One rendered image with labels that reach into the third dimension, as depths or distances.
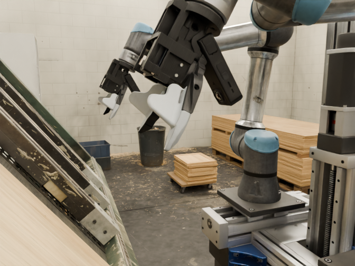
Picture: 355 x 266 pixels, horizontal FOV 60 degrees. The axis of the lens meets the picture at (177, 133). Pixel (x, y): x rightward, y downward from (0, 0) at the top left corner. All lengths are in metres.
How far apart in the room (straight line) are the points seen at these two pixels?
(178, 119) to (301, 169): 3.76
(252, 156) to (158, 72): 0.71
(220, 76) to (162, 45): 0.10
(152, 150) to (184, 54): 4.79
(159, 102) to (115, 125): 5.74
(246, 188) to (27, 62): 3.89
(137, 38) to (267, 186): 0.67
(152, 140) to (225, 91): 4.69
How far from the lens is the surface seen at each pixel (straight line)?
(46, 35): 6.04
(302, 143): 4.07
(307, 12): 0.50
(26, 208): 0.80
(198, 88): 0.41
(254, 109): 1.19
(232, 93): 0.48
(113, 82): 1.09
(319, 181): 1.02
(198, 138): 6.71
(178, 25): 0.45
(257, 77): 1.19
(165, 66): 0.43
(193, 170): 3.98
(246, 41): 1.05
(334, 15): 0.65
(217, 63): 0.47
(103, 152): 5.13
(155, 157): 5.25
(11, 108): 1.29
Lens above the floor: 1.45
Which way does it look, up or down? 10 degrees down
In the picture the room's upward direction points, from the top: straight up
